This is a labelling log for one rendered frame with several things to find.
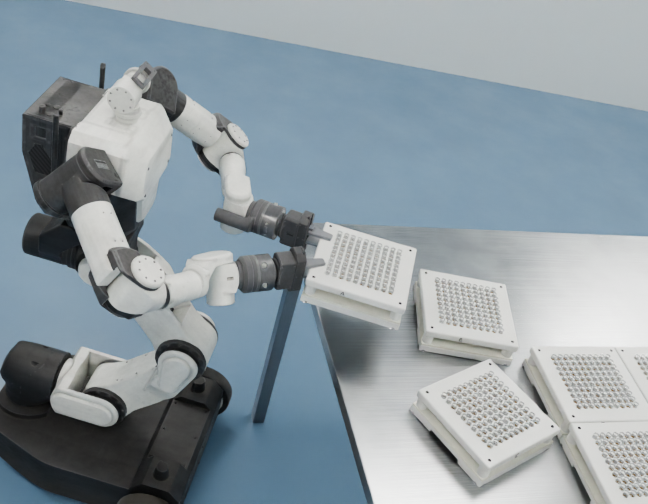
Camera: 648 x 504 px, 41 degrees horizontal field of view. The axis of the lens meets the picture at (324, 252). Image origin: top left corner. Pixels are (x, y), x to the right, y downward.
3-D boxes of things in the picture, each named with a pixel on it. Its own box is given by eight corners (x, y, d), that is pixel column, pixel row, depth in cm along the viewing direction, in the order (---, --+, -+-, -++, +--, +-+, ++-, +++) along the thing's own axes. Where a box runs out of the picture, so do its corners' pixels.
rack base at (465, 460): (480, 376, 221) (484, 370, 220) (550, 447, 208) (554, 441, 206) (409, 409, 207) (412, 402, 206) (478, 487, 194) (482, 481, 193)
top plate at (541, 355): (610, 351, 232) (613, 345, 231) (654, 424, 214) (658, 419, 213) (528, 350, 225) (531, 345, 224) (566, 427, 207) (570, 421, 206)
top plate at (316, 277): (414, 254, 226) (417, 248, 225) (403, 315, 207) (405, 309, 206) (324, 226, 227) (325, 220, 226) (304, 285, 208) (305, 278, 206)
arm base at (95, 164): (57, 231, 189) (24, 188, 187) (79, 216, 201) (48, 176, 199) (110, 193, 185) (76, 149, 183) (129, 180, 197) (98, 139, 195)
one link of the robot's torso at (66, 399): (48, 415, 260) (49, 386, 252) (76, 369, 275) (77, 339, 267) (114, 436, 259) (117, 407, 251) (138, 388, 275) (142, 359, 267)
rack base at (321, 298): (409, 268, 229) (412, 262, 228) (397, 330, 210) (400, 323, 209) (319, 241, 230) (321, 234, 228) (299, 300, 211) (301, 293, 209)
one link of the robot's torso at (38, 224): (19, 263, 230) (19, 210, 219) (41, 235, 240) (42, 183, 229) (120, 294, 229) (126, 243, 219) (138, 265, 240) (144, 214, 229)
